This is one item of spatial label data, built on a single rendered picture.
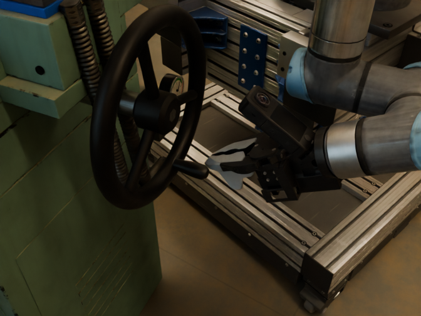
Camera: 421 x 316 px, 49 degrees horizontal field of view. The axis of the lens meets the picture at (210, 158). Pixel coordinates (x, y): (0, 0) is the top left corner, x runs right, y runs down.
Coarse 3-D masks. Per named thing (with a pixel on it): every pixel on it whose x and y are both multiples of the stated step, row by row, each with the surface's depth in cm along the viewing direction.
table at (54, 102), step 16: (128, 0) 82; (0, 64) 59; (0, 80) 60; (16, 80) 60; (80, 80) 60; (0, 96) 61; (16, 96) 59; (32, 96) 58; (48, 96) 57; (64, 96) 58; (80, 96) 61; (48, 112) 59; (64, 112) 59
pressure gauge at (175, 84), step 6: (162, 78) 94; (168, 78) 94; (174, 78) 94; (180, 78) 96; (162, 84) 94; (168, 84) 94; (174, 84) 94; (180, 84) 97; (168, 90) 94; (174, 90) 95; (180, 90) 98
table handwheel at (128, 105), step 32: (128, 32) 53; (192, 32) 66; (128, 64) 52; (192, 64) 72; (96, 96) 52; (128, 96) 65; (160, 96) 63; (192, 96) 74; (96, 128) 52; (160, 128) 63; (192, 128) 76; (96, 160) 54; (128, 192) 62; (160, 192) 71
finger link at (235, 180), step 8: (240, 152) 69; (208, 160) 73; (216, 160) 71; (224, 160) 69; (232, 160) 68; (240, 160) 67; (216, 168) 71; (224, 176) 72; (232, 176) 71; (240, 176) 70; (248, 176) 69; (232, 184) 72; (240, 184) 71
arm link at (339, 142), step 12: (336, 132) 59; (348, 132) 58; (324, 144) 60; (336, 144) 58; (348, 144) 57; (336, 156) 58; (348, 156) 58; (336, 168) 59; (348, 168) 58; (360, 168) 58
